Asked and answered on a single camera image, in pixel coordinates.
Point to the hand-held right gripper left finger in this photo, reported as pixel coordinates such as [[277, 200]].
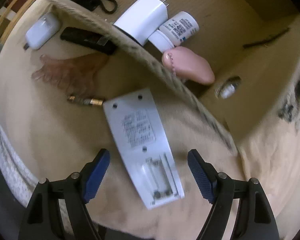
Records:
[[96, 177]]

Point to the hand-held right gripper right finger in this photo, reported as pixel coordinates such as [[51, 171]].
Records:
[[201, 177]]

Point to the white battery charger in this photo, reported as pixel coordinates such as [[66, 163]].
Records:
[[140, 142]]

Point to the gold battery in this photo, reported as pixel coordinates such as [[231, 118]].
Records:
[[90, 101]]

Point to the pink rubber foot toy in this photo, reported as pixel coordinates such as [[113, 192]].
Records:
[[190, 66]]

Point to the black device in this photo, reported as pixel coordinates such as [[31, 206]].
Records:
[[87, 40]]

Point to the white bottle blue print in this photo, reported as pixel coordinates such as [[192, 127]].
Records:
[[180, 27]]

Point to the white earbuds case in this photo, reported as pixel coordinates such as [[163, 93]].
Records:
[[41, 31]]

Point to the brown cardboard box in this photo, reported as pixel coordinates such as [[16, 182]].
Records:
[[227, 17]]

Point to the white power adapter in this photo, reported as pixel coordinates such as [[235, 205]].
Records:
[[145, 17]]

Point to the black and white fuzzy blanket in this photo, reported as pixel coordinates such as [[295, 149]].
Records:
[[297, 100]]

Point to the thin black stick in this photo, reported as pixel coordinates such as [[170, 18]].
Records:
[[265, 38]]

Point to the yellow wooden chair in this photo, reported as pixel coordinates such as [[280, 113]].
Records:
[[7, 17]]

